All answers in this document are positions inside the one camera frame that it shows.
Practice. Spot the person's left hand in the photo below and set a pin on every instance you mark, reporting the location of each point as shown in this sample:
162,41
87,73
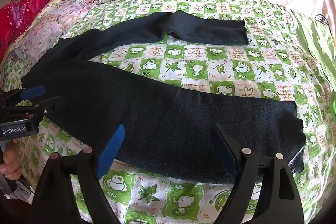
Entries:
10,161

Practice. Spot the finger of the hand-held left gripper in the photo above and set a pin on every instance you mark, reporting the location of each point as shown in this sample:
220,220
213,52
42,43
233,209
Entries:
32,92
44,106

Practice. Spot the plain green satin cloth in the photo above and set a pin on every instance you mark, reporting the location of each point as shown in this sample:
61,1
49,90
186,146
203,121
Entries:
319,40

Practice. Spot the black pants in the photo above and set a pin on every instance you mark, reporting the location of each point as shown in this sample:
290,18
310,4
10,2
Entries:
157,121

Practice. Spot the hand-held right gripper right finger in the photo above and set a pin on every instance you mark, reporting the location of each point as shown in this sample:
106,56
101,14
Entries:
223,148

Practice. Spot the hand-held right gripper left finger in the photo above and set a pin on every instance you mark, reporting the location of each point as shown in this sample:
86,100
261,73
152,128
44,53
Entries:
113,150

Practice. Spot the floral ruffled pillow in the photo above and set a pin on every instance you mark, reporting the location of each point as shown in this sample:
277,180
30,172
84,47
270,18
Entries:
44,32

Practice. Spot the green printed bed sheet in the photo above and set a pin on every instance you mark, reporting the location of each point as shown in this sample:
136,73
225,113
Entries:
183,66

